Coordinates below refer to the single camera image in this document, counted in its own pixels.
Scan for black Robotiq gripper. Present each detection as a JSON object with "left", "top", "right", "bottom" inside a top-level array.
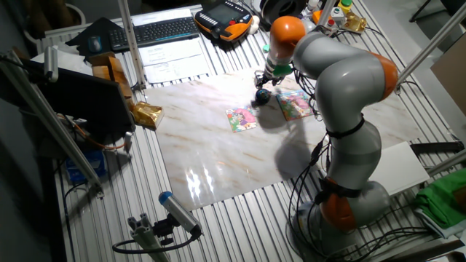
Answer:
[{"left": 255, "top": 71, "right": 273, "bottom": 91}]

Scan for black puck with blue sticker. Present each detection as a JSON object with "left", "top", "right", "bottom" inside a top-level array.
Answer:
[{"left": 254, "top": 88, "right": 272, "bottom": 107}]

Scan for colourful cartoon jigsaw puzzle board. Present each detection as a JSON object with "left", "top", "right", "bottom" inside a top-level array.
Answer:
[
  {"left": 224, "top": 106, "right": 258, "bottom": 134},
  {"left": 275, "top": 90, "right": 315, "bottom": 122}
]

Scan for white rounded plastic toy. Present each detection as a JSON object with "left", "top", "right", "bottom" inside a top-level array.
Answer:
[{"left": 248, "top": 15, "right": 261, "bottom": 36}]

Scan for orange black teach pendant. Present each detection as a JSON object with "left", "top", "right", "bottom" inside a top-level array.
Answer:
[{"left": 194, "top": 0, "right": 255, "bottom": 43}]

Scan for black filament spool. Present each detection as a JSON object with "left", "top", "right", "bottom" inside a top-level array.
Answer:
[{"left": 258, "top": 0, "right": 309, "bottom": 26}]

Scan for printed white paper sheet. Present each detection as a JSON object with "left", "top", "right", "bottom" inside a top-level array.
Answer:
[
  {"left": 138, "top": 38, "right": 203, "bottom": 67},
  {"left": 143, "top": 54, "right": 213, "bottom": 85}
]

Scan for grey box with red button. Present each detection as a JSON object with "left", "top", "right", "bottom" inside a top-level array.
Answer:
[{"left": 323, "top": 17, "right": 340, "bottom": 36}]

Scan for gold foil bag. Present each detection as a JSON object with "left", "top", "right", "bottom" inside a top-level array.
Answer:
[{"left": 130, "top": 100, "right": 165, "bottom": 131}]

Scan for black computer keyboard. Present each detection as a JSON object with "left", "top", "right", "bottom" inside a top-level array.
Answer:
[{"left": 108, "top": 16, "right": 200, "bottom": 52}]

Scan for brown cardboard boxes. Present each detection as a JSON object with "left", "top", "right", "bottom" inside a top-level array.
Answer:
[{"left": 89, "top": 52, "right": 134, "bottom": 110}]

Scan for flat white box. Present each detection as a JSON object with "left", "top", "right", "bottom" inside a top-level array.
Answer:
[{"left": 367, "top": 140, "right": 431, "bottom": 197}]

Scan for black monitor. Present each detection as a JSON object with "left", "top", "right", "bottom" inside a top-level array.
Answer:
[{"left": 20, "top": 57, "right": 136, "bottom": 145}]

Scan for dark computer mouse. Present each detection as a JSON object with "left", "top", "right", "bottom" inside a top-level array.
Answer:
[{"left": 87, "top": 35, "right": 103, "bottom": 55}]

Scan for black metal bar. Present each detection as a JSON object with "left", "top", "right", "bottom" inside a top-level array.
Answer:
[{"left": 410, "top": 140, "right": 466, "bottom": 156}]

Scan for black mouse pad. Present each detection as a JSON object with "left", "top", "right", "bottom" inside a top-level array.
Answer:
[{"left": 65, "top": 17, "right": 127, "bottom": 58}]

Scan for brown cardboard panel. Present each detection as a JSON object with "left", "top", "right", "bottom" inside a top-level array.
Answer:
[{"left": 430, "top": 42, "right": 466, "bottom": 114}]

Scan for plain white sheet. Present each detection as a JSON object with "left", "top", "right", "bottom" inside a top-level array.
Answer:
[{"left": 31, "top": 49, "right": 94, "bottom": 77}]

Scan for blue box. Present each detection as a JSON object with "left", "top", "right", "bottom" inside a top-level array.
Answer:
[{"left": 64, "top": 149, "right": 107, "bottom": 186}]

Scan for white round chair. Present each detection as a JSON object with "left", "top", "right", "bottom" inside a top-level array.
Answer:
[{"left": 22, "top": 2, "right": 87, "bottom": 47}]

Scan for black chair base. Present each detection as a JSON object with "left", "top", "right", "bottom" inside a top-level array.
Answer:
[{"left": 408, "top": 0, "right": 466, "bottom": 23}]

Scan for green cloth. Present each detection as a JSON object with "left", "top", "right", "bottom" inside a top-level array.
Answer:
[{"left": 414, "top": 167, "right": 466, "bottom": 231}]

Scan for green printed wrist mount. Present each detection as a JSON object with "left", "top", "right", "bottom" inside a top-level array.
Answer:
[{"left": 262, "top": 44, "right": 294, "bottom": 77}]

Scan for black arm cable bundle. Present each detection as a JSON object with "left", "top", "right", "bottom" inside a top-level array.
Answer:
[{"left": 287, "top": 67, "right": 332, "bottom": 262}]

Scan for aluminium profile post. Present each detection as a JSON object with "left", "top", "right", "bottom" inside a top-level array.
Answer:
[
  {"left": 395, "top": 2, "right": 466, "bottom": 94},
  {"left": 116, "top": 0, "right": 147, "bottom": 92},
  {"left": 315, "top": 0, "right": 338, "bottom": 28}
]

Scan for small grey switch box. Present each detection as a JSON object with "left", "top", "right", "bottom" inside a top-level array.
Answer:
[{"left": 329, "top": 6, "right": 346, "bottom": 23}]

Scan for silver camera with blue cap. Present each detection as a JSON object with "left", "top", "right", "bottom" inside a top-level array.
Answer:
[{"left": 158, "top": 190, "right": 203, "bottom": 236}]

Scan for orange cable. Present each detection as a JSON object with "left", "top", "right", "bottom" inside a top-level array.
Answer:
[{"left": 63, "top": 115, "right": 128, "bottom": 151}]

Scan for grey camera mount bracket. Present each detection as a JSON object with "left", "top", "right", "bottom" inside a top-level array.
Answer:
[{"left": 127, "top": 213, "right": 172, "bottom": 262}]

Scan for black camera cable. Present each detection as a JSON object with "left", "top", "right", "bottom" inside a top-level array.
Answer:
[{"left": 111, "top": 225, "right": 202, "bottom": 255}]

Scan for aluminium frame beam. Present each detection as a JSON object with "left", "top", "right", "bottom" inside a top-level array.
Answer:
[
  {"left": 425, "top": 148, "right": 466, "bottom": 178},
  {"left": 0, "top": 50, "right": 106, "bottom": 199}
]

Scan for silver bar camera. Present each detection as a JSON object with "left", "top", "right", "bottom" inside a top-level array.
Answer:
[{"left": 43, "top": 46, "right": 60, "bottom": 84}]

